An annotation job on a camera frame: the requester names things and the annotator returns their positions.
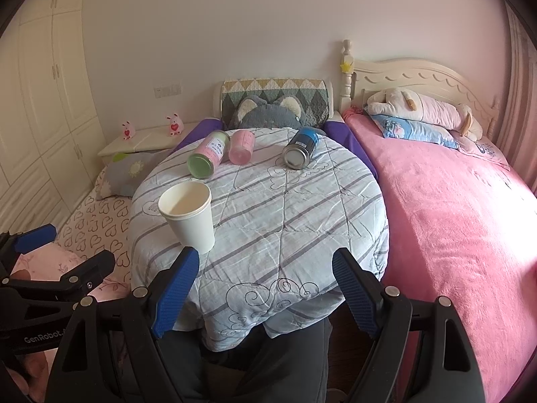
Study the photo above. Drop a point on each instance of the yellow star sticker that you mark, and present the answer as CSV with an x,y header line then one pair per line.
x,y
346,68

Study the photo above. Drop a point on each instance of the grey floral pillow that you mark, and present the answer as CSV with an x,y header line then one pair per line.
x,y
126,171

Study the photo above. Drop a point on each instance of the white paper cup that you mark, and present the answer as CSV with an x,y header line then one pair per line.
x,y
187,210

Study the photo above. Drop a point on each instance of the cream wardrobe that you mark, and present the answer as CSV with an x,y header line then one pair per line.
x,y
50,132

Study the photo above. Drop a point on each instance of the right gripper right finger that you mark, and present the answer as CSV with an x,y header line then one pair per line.
x,y
445,368

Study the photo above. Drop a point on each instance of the person's left hand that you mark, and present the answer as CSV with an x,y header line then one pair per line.
x,y
36,367

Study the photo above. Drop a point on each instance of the grey bear plush toy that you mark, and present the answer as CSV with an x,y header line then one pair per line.
x,y
255,112

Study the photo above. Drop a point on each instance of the pink fleece blanket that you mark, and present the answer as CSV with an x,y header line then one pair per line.
x,y
464,228

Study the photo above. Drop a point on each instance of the heart patterned bed sheet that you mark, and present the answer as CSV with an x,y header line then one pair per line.
x,y
98,224

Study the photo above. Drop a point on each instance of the small pink bunny figurine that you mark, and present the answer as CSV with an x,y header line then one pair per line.
x,y
128,131

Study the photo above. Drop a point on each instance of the white wall socket panel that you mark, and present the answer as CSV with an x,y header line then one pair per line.
x,y
165,91

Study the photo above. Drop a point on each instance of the striped white purple quilt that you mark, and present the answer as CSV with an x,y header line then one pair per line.
x,y
276,231

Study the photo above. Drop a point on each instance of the cream bedside table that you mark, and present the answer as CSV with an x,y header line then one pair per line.
x,y
145,140

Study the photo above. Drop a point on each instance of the blue cartoon pillow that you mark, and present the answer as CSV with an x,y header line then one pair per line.
x,y
400,128

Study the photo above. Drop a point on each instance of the cream pink plush dog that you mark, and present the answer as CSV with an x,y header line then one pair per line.
x,y
407,104

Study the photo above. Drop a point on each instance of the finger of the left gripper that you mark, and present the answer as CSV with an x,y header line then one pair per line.
x,y
72,286
23,243

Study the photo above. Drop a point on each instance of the purple bolster cover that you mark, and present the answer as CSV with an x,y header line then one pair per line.
x,y
335,130

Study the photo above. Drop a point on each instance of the large pink bunny figurine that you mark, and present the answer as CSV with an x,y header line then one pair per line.
x,y
175,125

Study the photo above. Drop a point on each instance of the small pink can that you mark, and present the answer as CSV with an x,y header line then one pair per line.
x,y
242,144

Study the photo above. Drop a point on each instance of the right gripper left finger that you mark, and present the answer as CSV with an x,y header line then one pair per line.
x,y
86,368

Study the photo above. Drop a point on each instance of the green diamond patterned cushion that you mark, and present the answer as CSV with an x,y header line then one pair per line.
x,y
315,96

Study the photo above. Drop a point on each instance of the pink green labelled can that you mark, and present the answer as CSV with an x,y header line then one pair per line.
x,y
208,155

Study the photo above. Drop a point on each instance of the cream wooden headboard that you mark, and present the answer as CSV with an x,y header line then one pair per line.
x,y
422,76

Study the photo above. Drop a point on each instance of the blue black metal can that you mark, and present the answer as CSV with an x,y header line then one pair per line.
x,y
298,153

